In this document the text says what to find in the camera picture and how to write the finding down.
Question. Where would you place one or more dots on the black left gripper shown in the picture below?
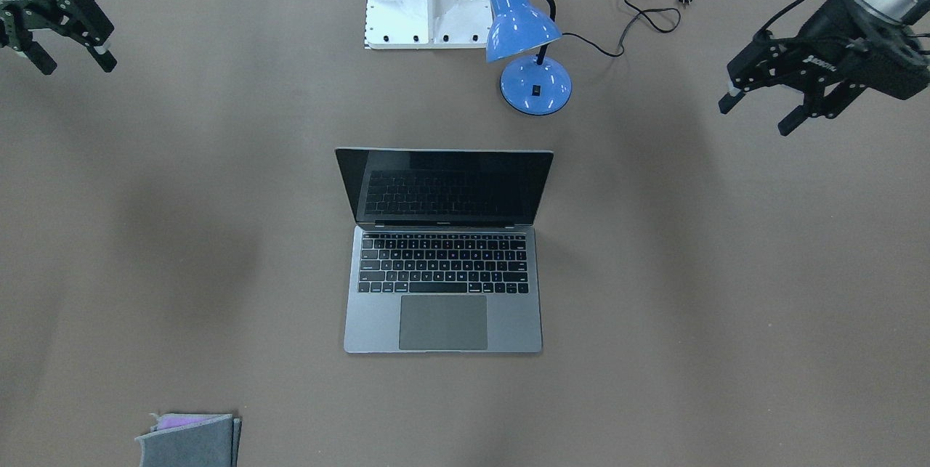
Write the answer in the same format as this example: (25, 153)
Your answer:
(835, 22)

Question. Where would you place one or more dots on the grey laptop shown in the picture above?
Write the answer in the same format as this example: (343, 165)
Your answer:
(443, 251)

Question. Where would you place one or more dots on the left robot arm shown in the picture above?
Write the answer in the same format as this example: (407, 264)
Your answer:
(844, 49)

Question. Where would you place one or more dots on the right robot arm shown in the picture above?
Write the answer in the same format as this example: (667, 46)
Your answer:
(80, 20)

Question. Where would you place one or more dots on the blue desk lamp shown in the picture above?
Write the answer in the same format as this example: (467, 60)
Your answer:
(521, 31)

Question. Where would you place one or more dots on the folded grey cloth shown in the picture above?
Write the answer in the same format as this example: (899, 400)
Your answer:
(178, 439)

